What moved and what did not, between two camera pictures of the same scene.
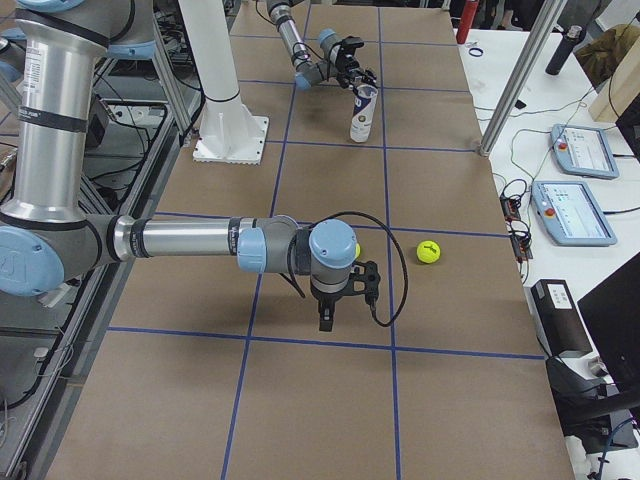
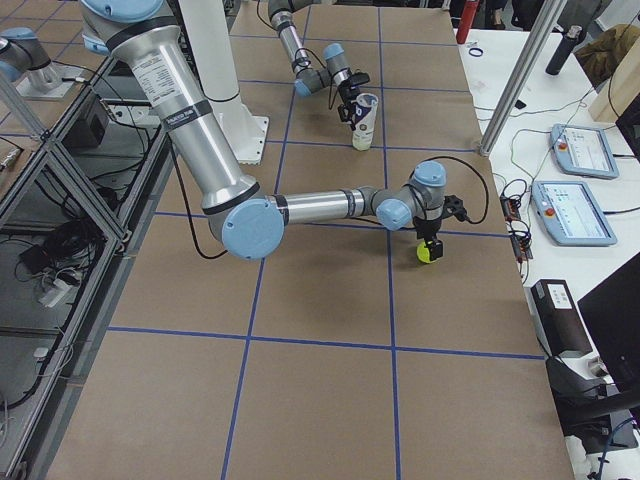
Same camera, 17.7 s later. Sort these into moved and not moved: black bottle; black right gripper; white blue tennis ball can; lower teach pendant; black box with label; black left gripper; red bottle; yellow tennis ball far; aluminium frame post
Moved: black right gripper; black left gripper; white blue tennis ball can
Not moved: black box with label; black bottle; aluminium frame post; yellow tennis ball far; lower teach pendant; red bottle
